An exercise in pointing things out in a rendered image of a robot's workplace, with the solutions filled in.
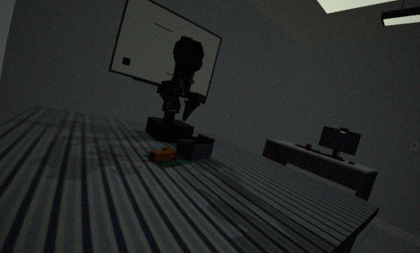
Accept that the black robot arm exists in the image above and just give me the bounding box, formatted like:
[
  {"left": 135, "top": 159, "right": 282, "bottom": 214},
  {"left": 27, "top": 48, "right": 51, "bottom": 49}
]
[{"left": 161, "top": 36, "right": 204, "bottom": 125}]

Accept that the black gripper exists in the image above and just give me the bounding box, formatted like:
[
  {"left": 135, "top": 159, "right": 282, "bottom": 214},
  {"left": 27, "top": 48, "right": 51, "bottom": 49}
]
[{"left": 156, "top": 73, "right": 206, "bottom": 121}]

